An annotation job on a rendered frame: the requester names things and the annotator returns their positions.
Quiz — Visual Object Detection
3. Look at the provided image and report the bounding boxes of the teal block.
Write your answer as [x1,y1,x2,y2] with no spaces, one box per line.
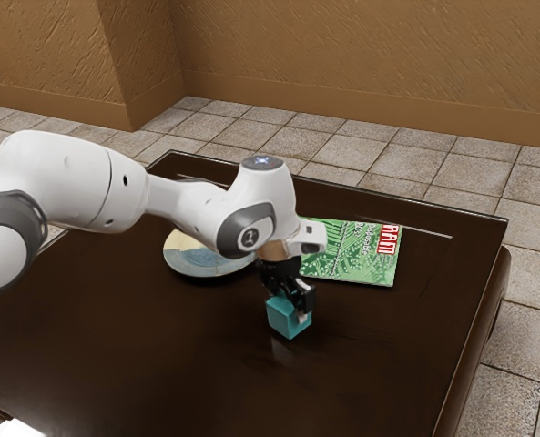
[265,293,313,340]

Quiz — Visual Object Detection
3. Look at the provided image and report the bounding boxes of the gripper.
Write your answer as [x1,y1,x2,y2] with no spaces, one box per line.
[256,256,317,325]

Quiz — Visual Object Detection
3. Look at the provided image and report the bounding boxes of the blue and cream plate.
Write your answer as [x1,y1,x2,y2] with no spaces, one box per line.
[162,227,258,279]

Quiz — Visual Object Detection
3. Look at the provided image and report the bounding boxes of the green circuit print box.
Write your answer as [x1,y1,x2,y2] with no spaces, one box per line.
[297,216,404,289]

